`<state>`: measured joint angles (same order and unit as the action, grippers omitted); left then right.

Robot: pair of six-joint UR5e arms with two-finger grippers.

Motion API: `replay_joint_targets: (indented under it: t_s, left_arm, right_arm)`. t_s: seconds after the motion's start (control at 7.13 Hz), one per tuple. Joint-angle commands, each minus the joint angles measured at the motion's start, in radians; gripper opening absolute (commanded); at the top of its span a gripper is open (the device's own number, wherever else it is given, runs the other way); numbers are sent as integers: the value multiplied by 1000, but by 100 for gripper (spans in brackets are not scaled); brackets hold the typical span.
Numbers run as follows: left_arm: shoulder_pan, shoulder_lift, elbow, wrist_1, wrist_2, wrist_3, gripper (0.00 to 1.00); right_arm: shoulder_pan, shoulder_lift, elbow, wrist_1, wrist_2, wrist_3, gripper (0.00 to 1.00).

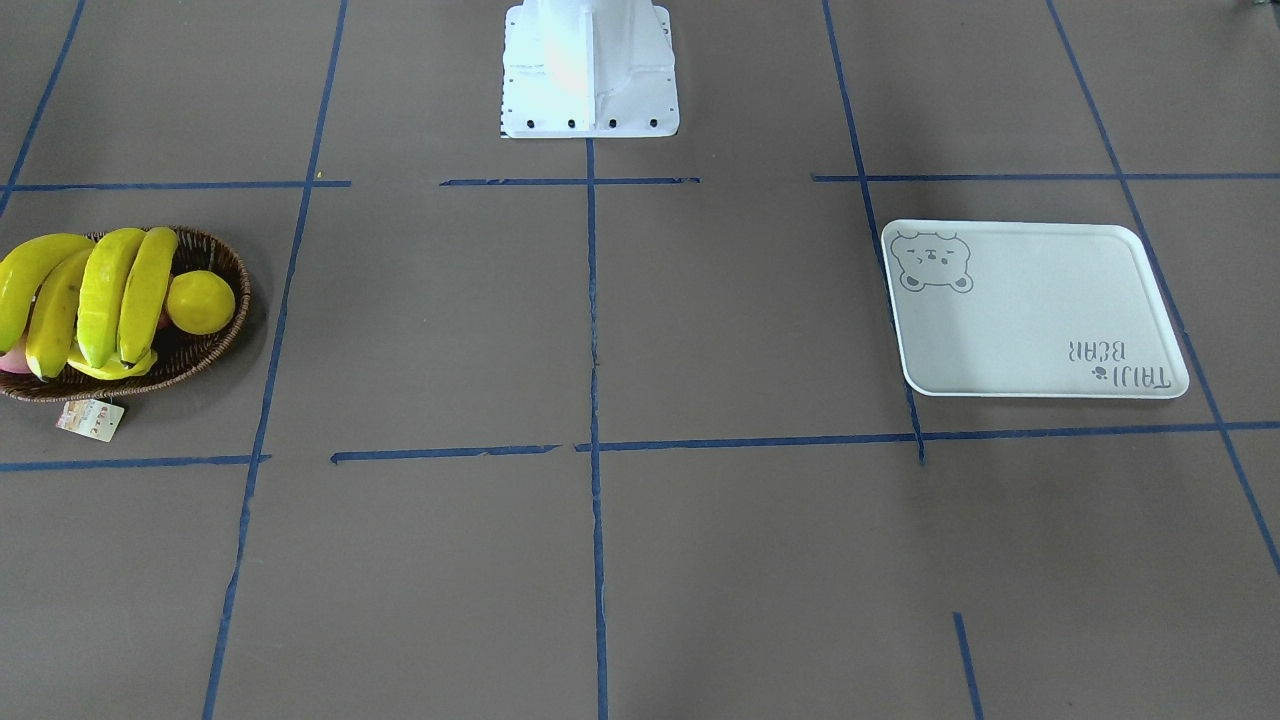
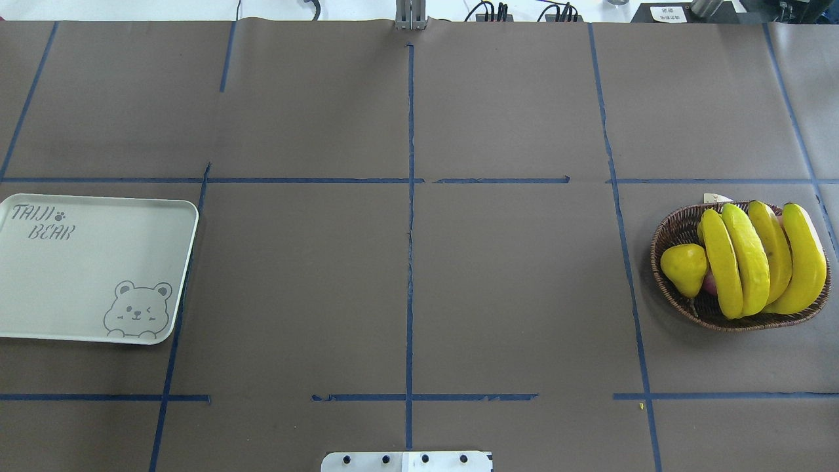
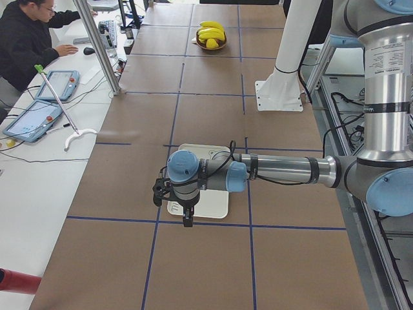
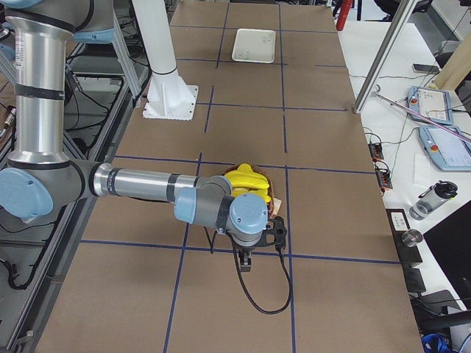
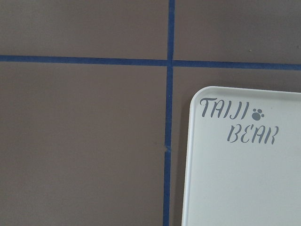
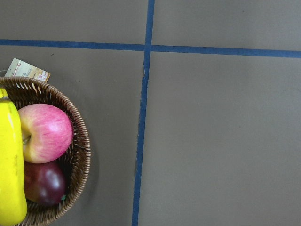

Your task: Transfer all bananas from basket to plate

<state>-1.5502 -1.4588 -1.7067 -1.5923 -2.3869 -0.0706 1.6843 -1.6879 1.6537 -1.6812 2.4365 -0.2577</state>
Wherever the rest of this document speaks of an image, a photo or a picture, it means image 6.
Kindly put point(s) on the brown wicker basket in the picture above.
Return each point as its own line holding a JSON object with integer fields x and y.
{"x": 75, "y": 162}

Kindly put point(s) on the pink yellow apple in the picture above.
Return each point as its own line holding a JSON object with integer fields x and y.
{"x": 47, "y": 132}

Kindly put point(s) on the dark red apple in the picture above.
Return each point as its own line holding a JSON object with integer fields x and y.
{"x": 44, "y": 183}

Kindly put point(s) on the paper price tag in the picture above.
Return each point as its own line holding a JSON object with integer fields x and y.
{"x": 19, "y": 68}

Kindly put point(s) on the yellow banana long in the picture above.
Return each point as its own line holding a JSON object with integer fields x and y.
{"x": 13, "y": 205}

